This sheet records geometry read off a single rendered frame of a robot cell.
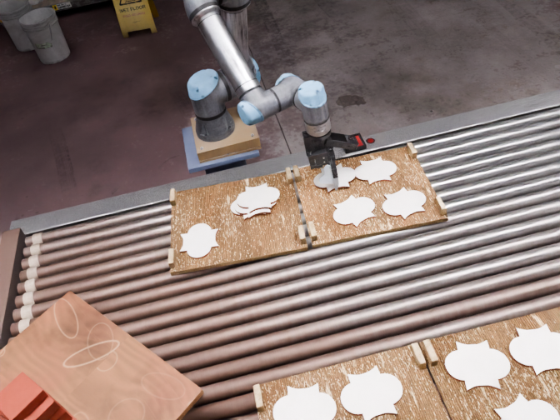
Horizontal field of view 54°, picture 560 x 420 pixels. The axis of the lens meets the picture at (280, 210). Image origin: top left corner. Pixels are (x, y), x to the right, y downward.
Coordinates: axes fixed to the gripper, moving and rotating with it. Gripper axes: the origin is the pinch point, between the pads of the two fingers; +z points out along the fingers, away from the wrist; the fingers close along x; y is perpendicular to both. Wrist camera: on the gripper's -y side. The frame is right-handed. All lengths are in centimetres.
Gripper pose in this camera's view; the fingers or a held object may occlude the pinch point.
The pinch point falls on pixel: (334, 177)
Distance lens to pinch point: 179.0
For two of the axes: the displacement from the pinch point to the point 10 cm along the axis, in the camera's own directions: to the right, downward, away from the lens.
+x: 1.5, 6.8, -7.2
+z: 2.0, 6.9, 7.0
